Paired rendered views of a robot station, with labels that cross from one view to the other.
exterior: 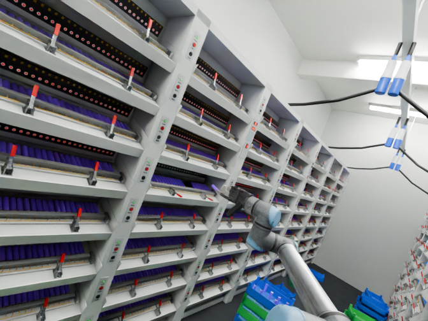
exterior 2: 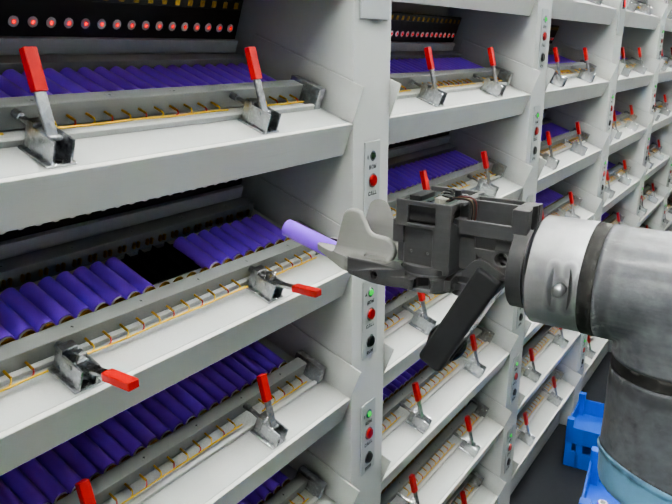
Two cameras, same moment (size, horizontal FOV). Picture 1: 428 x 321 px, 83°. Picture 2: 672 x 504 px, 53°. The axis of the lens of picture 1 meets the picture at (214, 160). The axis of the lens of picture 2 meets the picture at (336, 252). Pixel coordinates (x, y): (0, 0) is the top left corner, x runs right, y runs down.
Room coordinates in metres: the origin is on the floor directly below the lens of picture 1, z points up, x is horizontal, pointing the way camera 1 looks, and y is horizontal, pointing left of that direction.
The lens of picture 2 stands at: (0.71, -0.03, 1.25)
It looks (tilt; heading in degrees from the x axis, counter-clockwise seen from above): 17 degrees down; 355
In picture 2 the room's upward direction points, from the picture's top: straight up
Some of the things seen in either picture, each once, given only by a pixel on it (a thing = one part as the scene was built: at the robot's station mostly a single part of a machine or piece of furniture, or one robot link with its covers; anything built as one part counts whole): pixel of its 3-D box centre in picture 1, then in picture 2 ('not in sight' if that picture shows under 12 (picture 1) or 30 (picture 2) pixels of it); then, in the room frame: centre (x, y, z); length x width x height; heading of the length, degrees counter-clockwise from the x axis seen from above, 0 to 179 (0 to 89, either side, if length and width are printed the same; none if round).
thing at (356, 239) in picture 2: (223, 190); (353, 238); (1.32, -0.11, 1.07); 0.09 x 0.03 x 0.06; 55
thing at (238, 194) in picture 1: (240, 197); (467, 246); (1.27, -0.20, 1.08); 0.12 x 0.08 x 0.09; 51
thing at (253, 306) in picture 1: (266, 306); not in sight; (1.69, -0.73, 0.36); 0.30 x 0.20 x 0.08; 59
